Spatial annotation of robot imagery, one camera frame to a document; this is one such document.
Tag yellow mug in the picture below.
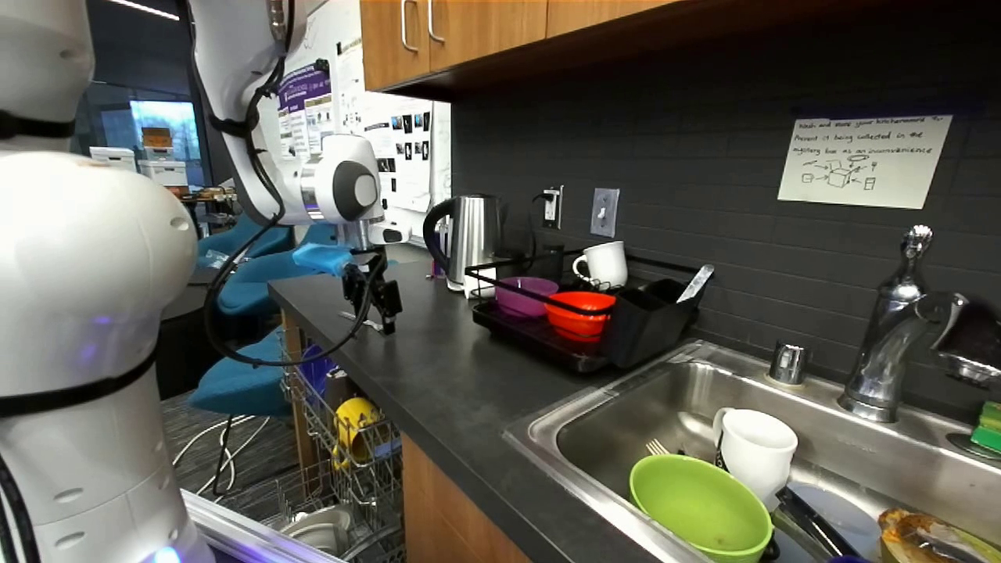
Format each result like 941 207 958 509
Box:
332 397 378 469

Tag white mug in sink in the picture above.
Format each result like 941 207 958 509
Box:
713 406 799 506

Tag aluminium rail with blue end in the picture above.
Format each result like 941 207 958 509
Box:
181 492 345 563

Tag purple bowl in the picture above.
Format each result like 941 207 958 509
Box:
495 276 561 319

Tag black dish rack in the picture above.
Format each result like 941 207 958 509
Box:
467 251 701 374

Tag white mug on rack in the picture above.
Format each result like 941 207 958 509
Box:
572 240 629 291

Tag whiteboard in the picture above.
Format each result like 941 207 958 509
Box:
279 0 450 245

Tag chrome sink stopper knob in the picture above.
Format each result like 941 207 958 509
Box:
769 340 808 384

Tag teal armchair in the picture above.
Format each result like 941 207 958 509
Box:
188 330 289 417

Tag black utensil caddy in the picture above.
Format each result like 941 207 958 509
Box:
602 277 697 370

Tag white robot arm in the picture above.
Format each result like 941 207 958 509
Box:
0 0 382 563

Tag wall power outlet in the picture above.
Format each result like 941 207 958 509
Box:
540 183 564 228

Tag white power cord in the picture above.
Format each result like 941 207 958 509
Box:
170 409 263 499

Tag red bowl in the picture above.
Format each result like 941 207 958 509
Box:
544 291 616 345

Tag white light switch plate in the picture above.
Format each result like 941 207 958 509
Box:
593 187 620 236

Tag wooden upper cabinets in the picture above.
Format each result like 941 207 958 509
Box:
359 0 999 99

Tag brown glazed dish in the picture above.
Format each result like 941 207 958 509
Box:
879 506 1001 563

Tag white paper note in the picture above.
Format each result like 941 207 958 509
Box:
779 111 952 210

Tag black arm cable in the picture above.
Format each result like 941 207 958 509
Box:
202 0 390 370

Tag stainless steel sink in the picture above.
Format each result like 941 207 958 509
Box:
508 340 1001 563

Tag stainless electric kettle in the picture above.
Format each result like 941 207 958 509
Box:
423 195 495 293

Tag green sponge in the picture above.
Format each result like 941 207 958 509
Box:
970 399 1001 453

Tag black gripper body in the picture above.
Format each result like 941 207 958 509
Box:
341 245 403 335

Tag green bowl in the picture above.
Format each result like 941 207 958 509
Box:
629 453 774 563

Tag blue cup in dishwasher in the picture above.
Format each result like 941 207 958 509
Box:
300 356 335 397

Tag chrome faucet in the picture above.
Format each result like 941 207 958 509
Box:
840 224 967 422

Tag dishwasher upper rack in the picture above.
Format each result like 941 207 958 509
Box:
281 366 402 523

